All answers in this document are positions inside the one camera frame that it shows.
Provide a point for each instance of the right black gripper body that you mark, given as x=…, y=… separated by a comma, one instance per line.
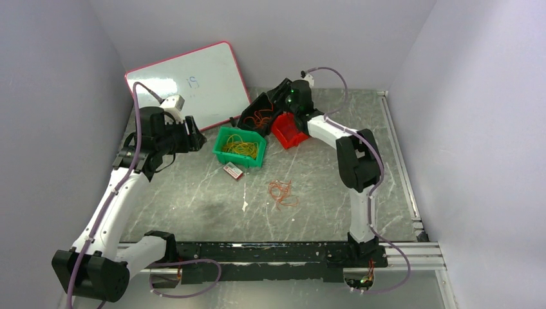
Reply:
x=282, y=98

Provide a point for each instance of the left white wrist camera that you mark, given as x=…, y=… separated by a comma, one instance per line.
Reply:
x=172, y=106

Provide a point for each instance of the small red white box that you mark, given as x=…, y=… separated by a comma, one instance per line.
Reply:
x=233, y=171

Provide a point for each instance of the green plastic bin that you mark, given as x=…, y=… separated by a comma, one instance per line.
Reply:
x=246, y=148

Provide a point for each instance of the red plastic bin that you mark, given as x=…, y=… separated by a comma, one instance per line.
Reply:
x=285, y=130

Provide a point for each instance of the black plastic bin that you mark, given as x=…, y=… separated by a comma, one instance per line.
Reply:
x=259, y=116

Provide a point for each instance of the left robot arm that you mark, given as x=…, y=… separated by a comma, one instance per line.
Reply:
x=94, y=267

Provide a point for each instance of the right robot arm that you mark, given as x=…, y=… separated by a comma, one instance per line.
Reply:
x=359, y=162

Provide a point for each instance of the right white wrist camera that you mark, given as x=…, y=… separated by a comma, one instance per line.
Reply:
x=308, y=77

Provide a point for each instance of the pink framed whiteboard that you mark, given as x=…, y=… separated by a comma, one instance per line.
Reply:
x=208, y=79

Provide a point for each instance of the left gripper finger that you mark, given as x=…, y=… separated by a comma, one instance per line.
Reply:
x=191, y=127
x=199, y=141

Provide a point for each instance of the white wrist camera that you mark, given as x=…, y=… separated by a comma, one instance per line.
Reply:
x=172, y=106
x=308, y=77

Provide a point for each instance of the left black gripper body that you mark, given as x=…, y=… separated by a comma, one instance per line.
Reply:
x=178, y=140

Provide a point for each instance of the aluminium frame rail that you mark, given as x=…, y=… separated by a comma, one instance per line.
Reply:
x=154, y=250

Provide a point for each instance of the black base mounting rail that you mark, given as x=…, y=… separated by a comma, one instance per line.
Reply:
x=201, y=262

